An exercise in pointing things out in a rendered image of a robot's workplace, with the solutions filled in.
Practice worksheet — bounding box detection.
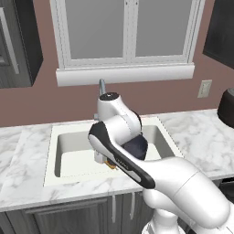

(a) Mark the dark grey wall cupboard door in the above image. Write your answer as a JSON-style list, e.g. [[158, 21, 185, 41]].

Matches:
[[0, 0, 44, 90]]

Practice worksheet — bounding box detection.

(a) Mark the grey sink tap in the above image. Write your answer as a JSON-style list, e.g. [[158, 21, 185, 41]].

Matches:
[[93, 78, 108, 121]]

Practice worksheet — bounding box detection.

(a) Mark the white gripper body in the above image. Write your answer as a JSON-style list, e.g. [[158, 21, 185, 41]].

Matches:
[[93, 149, 108, 164]]

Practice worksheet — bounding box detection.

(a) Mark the white window sill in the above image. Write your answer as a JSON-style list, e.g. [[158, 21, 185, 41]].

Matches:
[[55, 62, 196, 88]]

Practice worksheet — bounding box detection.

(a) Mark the white wall socket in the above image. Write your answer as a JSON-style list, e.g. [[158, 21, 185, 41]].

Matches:
[[197, 79, 214, 99]]

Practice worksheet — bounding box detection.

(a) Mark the grey long cupboard handle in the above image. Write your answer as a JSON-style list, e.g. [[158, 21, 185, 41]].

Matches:
[[0, 6, 20, 75]]

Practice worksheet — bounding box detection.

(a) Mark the white window frame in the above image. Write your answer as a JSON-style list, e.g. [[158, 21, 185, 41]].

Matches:
[[49, 0, 206, 70]]

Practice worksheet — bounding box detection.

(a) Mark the dark brown pot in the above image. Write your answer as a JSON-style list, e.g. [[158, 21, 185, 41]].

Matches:
[[217, 88, 234, 129]]

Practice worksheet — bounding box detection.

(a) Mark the white sink basin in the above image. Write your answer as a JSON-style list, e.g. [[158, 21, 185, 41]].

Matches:
[[43, 115, 185, 187]]

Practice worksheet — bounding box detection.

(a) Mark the black appliance front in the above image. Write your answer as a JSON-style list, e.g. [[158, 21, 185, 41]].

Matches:
[[218, 177, 234, 205]]

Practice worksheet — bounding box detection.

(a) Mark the black wall cupboard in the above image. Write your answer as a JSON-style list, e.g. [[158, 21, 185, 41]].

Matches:
[[202, 0, 234, 69]]

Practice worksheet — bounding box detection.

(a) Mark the small orange brown object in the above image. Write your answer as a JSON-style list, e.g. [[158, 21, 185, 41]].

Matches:
[[104, 160, 119, 170]]

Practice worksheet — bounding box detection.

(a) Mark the grey base cupboard door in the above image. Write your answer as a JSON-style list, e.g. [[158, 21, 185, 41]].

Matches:
[[116, 191, 157, 234], [25, 197, 118, 234]]

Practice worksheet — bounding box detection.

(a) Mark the white base cupboard handle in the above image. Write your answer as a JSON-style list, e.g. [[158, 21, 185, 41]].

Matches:
[[111, 194, 117, 224], [129, 192, 136, 221]]

